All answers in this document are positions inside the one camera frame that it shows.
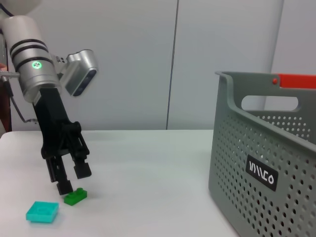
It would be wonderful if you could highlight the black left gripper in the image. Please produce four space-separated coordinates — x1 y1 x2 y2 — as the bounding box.
32 86 92 196

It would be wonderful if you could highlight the long green building brick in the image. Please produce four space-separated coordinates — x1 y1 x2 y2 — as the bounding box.
63 188 88 206

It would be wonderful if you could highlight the teal building brick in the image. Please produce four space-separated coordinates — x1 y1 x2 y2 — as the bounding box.
26 201 60 223

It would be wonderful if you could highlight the grey-green perforated storage basket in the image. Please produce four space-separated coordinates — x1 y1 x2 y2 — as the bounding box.
208 71 316 237

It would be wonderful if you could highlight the left gripper silver plug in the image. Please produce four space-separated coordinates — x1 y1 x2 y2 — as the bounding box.
0 71 20 81

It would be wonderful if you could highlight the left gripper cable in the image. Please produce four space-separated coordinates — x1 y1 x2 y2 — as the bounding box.
2 79 39 124

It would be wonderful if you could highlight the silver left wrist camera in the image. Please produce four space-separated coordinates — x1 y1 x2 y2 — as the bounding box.
56 49 99 97

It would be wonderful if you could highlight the orange basket handle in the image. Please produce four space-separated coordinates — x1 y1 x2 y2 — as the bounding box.
271 73 316 88

